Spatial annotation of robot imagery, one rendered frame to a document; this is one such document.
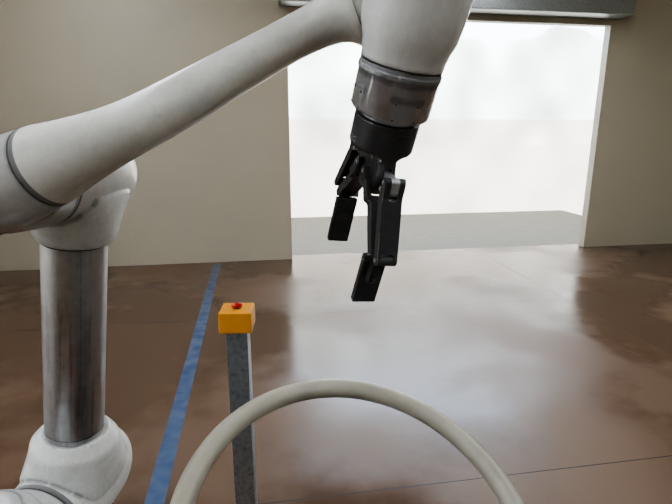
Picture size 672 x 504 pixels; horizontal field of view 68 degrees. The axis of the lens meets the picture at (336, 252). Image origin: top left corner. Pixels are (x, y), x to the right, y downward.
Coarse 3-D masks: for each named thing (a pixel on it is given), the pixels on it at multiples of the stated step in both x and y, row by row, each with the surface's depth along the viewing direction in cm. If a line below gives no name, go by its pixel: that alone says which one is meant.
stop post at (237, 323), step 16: (224, 304) 188; (224, 320) 180; (240, 320) 180; (240, 336) 184; (240, 352) 185; (240, 368) 187; (240, 384) 188; (240, 400) 190; (240, 448) 195; (240, 464) 197; (240, 480) 198; (256, 480) 207; (240, 496) 200; (256, 496) 206
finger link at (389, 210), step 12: (384, 180) 53; (384, 192) 53; (384, 204) 54; (396, 204) 54; (384, 216) 54; (396, 216) 54; (384, 228) 54; (396, 228) 55; (384, 240) 54; (396, 240) 55; (384, 252) 55; (396, 252) 55
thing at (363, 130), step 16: (352, 128) 56; (368, 128) 53; (384, 128) 53; (400, 128) 53; (416, 128) 55; (368, 144) 54; (384, 144) 54; (400, 144) 54; (368, 160) 58; (384, 160) 55
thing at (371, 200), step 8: (368, 168) 57; (368, 176) 57; (368, 184) 57; (368, 192) 57; (368, 200) 57; (376, 200) 57; (368, 208) 58; (376, 208) 57; (368, 216) 57; (376, 216) 57; (368, 224) 57; (368, 232) 57; (368, 240) 57; (368, 248) 57; (368, 256) 56
